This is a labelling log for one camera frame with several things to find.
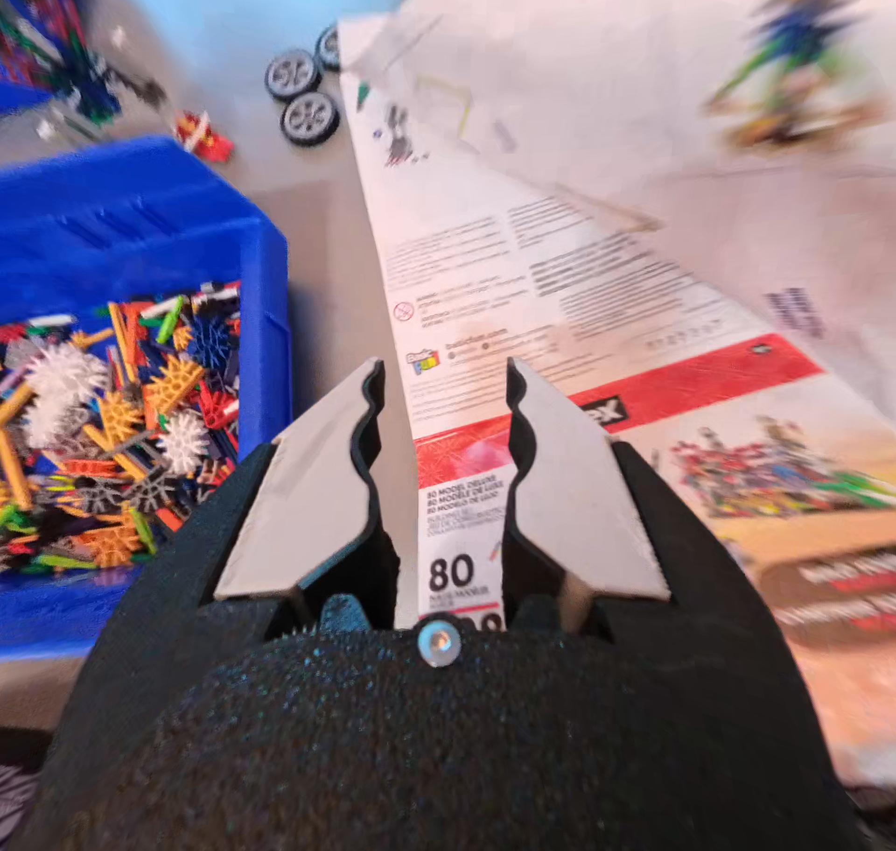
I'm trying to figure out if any blue plastic parts bin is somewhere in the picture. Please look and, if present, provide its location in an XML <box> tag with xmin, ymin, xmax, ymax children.
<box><xmin>0</xmin><ymin>135</ymin><xmax>294</xmax><ymax>659</ymax></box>

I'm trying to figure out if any pile of colourful toy pieces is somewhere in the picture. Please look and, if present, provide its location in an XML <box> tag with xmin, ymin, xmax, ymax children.
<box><xmin>0</xmin><ymin>280</ymin><xmax>242</xmax><ymax>575</ymax></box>

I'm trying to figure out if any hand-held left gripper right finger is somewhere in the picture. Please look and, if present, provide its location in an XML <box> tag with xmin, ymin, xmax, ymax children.
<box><xmin>503</xmin><ymin>357</ymin><xmax>673</xmax><ymax>628</ymax></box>

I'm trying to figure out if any green blue construction toy model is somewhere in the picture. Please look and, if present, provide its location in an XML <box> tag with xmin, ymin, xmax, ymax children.
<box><xmin>0</xmin><ymin>0</ymin><xmax>169</xmax><ymax>131</ymax></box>

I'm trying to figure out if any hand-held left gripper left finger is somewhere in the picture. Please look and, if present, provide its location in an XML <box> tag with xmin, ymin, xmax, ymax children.
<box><xmin>212</xmin><ymin>357</ymin><xmax>400</xmax><ymax>624</ymax></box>

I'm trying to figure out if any toy building instruction booklet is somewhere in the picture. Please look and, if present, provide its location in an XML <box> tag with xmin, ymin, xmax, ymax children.
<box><xmin>338</xmin><ymin>0</ymin><xmax>896</xmax><ymax>789</ymax></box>

